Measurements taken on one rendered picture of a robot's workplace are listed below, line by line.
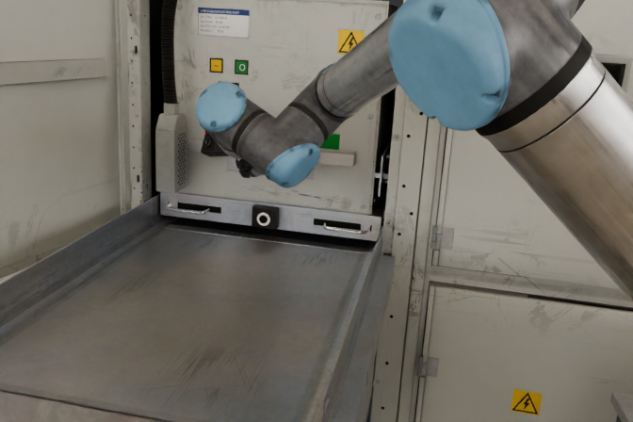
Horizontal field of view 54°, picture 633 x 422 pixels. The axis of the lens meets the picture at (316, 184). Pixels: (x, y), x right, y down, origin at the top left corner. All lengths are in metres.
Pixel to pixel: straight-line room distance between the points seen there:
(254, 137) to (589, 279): 0.77
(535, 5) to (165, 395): 0.67
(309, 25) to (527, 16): 0.92
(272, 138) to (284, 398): 0.41
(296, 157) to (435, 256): 0.49
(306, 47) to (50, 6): 0.52
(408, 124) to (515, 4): 0.84
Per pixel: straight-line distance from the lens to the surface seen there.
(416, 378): 1.53
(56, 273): 1.23
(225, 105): 1.05
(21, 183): 1.35
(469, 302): 1.41
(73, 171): 1.44
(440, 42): 0.49
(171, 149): 1.40
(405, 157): 1.34
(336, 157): 1.36
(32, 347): 1.05
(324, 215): 1.43
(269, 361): 0.97
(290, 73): 1.40
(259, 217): 1.44
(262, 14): 1.41
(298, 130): 1.03
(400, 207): 1.36
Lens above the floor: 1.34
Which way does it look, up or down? 15 degrees down
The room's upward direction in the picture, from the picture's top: 3 degrees clockwise
